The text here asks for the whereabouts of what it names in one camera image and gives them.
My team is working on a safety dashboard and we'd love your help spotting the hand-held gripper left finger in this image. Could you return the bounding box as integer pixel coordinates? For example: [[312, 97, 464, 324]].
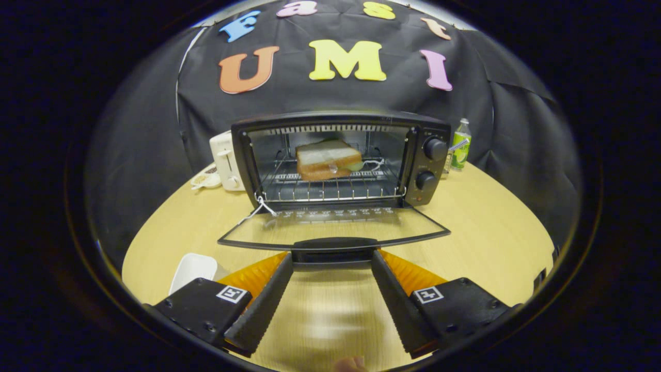
[[145, 252, 294, 358]]

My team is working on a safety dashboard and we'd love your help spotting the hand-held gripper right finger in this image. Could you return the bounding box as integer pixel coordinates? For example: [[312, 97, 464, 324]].
[[371, 249, 522, 360]]

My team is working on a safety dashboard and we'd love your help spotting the black toaster oven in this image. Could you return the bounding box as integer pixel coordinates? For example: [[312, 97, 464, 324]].
[[217, 110, 452, 272]]

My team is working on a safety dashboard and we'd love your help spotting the toast sandwich with lettuce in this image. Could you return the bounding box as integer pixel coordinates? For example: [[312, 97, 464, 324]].
[[295, 138, 365, 181]]

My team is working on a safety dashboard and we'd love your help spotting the white pop-up toaster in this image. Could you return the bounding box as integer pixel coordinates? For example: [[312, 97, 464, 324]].
[[209, 130, 246, 192]]

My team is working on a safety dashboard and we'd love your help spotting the white rectangular tray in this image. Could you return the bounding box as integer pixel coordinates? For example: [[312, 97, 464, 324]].
[[169, 253, 230, 296]]

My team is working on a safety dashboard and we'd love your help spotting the small dish with snacks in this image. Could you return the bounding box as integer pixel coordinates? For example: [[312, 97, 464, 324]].
[[190, 163, 223, 190]]

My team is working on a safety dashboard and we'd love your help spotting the green label plastic bottle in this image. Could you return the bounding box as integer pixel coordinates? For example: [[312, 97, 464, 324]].
[[450, 118, 472, 171]]

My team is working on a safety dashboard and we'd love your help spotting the black backdrop cloth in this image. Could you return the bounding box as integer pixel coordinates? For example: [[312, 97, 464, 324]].
[[85, 0, 584, 259]]

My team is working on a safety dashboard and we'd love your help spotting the white string on oven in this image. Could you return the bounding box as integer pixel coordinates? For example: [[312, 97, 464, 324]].
[[242, 195, 278, 224]]

